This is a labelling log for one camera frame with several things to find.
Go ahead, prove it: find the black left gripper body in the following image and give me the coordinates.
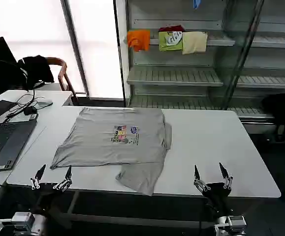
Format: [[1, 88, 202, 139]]
[[33, 182, 67, 217]]

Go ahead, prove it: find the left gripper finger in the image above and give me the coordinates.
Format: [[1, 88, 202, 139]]
[[30, 164, 47, 190], [52, 166, 73, 192]]

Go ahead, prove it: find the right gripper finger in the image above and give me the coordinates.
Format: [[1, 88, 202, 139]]
[[193, 164, 212, 192], [218, 161, 233, 190]]

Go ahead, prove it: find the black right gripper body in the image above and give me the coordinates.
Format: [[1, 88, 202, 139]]
[[202, 182, 234, 219]]

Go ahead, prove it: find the grey printed t-shirt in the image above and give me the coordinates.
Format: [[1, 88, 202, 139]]
[[50, 107, 173, 197]]

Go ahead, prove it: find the grey laptop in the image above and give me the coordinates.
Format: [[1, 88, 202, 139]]
[[0, 118, 38, 173]]

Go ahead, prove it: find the pale notepad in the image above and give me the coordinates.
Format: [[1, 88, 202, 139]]
[[8, 113, 39, 123]]

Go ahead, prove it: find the black power adapter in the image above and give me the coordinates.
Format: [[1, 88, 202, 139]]
[[23, 107, 38, 116]]

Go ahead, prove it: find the brown wooden chair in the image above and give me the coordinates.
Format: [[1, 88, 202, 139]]
[[45, 57, 79, 103]]

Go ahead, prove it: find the grey metal shelf rack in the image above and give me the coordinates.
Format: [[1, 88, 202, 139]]
[[113, 0, 285, 127]]

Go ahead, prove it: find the black jacket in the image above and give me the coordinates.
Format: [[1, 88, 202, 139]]
[[18, 55, 55, 89]]

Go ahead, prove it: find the dark window mullion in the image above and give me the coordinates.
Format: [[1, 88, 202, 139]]
[[60, 0, 91, 98]]

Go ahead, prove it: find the grey metal table frame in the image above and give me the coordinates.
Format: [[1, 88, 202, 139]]
[[67, 190, 218, 226]]

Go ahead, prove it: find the black desk cable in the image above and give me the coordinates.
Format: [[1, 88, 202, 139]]
[[5, 83, 48, 121]]

